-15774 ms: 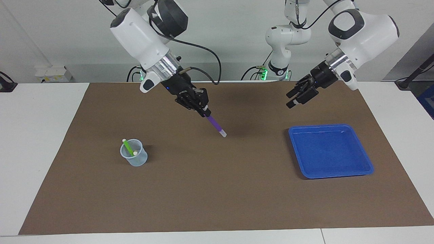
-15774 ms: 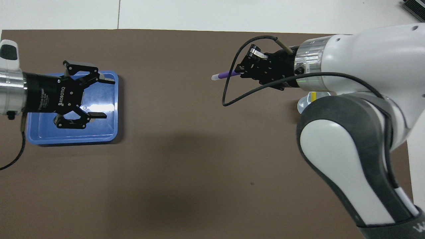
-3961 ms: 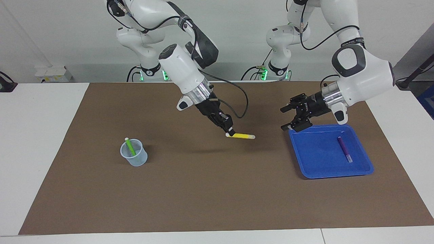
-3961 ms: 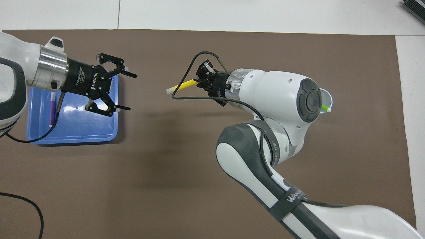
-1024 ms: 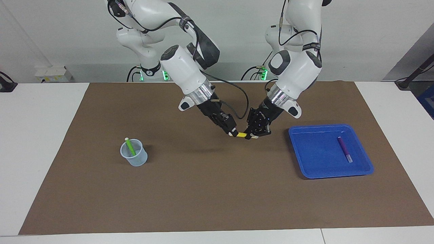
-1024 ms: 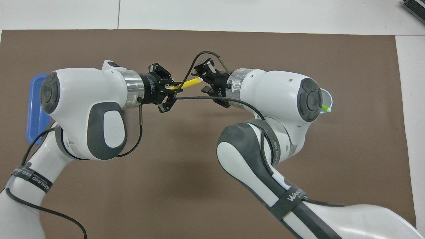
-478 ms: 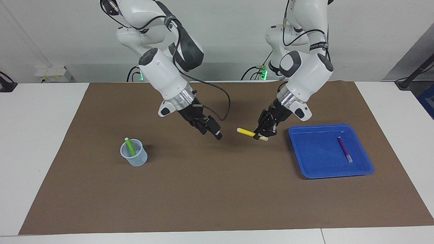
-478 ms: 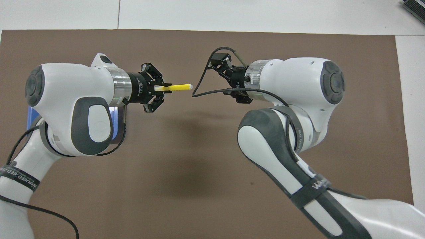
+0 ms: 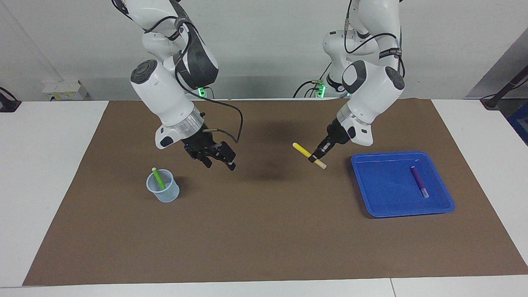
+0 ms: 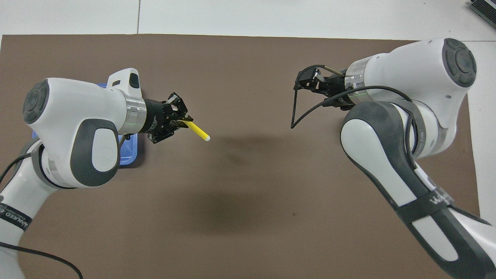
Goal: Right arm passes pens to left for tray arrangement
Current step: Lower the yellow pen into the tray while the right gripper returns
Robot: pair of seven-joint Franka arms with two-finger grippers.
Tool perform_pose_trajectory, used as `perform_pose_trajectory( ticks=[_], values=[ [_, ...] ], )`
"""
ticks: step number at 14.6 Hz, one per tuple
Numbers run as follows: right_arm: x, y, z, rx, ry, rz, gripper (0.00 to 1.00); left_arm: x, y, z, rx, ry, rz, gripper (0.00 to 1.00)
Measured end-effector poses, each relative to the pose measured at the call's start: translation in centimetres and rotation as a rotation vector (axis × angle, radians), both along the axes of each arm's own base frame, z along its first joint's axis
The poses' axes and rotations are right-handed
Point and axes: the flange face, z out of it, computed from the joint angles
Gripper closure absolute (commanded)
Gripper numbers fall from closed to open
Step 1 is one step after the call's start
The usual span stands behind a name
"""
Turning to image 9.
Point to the white power strip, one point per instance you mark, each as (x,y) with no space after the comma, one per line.
(62,88)

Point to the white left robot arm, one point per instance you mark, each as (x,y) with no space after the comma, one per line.
(371,95)

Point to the black stand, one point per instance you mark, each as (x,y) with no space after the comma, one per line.
(491,101)

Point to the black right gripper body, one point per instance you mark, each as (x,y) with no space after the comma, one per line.
(200,144)

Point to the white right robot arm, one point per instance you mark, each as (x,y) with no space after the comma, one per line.
(165,95)

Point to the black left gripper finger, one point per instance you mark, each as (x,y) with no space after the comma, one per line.
(317,150)
(324,152)

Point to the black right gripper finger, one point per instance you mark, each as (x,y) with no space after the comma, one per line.
(227,156)
(204,160)

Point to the purple pen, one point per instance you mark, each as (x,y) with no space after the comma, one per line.
(419,181)

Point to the yellow pen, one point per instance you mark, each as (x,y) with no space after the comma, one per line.
(303,151)

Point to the blue box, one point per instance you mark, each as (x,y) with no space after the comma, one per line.
(522,123)

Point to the green pen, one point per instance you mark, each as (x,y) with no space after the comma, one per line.
(158,178)

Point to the brown table mat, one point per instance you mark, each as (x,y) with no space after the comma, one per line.
(264,231)

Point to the clear plastic cup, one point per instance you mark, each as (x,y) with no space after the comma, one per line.
(165,196)

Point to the blue plastic tray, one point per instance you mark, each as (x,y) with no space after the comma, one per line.
(387,189)

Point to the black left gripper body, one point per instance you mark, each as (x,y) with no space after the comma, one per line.
(338,135)

